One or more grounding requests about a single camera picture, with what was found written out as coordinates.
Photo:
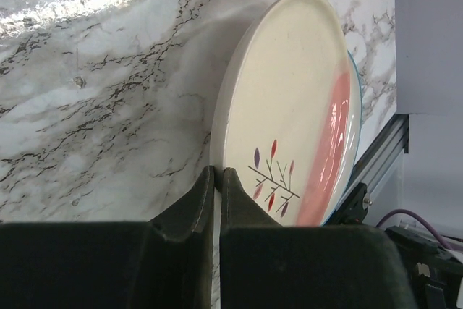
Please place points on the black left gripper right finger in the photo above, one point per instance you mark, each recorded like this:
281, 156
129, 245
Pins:
264, 265

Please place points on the aluminium table frame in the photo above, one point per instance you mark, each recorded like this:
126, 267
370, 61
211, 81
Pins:
382, 152

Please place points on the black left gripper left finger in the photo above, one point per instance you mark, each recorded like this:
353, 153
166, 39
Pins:
162, 263

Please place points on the cream pink branch plate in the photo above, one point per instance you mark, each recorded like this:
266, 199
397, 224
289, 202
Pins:
282, 112

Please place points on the blue rimmed bottom plate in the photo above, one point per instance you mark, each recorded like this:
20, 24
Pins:
351, 144

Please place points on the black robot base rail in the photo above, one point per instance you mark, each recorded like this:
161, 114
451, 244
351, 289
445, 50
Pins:
435, 273

